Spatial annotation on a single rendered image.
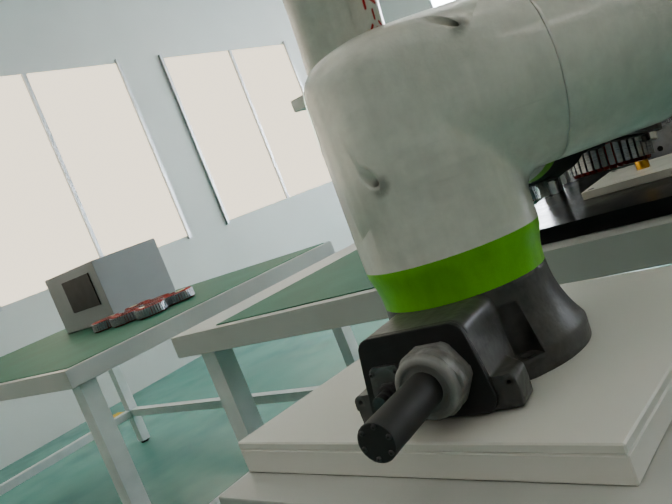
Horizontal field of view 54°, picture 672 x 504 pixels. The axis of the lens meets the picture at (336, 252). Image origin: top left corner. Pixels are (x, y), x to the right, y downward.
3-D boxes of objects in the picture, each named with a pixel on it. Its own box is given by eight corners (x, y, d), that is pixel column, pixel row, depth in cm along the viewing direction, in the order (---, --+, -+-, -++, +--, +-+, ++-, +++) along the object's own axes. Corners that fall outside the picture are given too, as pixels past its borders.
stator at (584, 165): (642, 159, 83) (634, 131, 83) (558, 184, 90) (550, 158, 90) (665, 153, 91) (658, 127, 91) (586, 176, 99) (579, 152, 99)
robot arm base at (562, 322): (512, 493, 29) (469, 370, 29) (268, 502, 38) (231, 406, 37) (608, 304, 51) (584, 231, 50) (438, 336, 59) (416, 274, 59)
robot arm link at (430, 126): (619, 244, 42) (523, -47, 40) (389, 329, 42) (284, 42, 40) (548, 233, 55) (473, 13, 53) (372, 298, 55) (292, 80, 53)
